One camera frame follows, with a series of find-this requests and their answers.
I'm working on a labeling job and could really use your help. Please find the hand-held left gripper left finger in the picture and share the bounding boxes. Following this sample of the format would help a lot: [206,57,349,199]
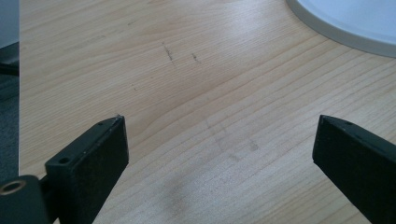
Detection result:
[45,114,130,224]

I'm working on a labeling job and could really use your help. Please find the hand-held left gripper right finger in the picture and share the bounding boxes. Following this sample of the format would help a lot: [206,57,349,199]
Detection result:
[312,114,396,224]

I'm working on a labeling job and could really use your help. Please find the white round plate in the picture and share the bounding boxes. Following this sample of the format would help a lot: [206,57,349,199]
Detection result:
[285,0,396,59]

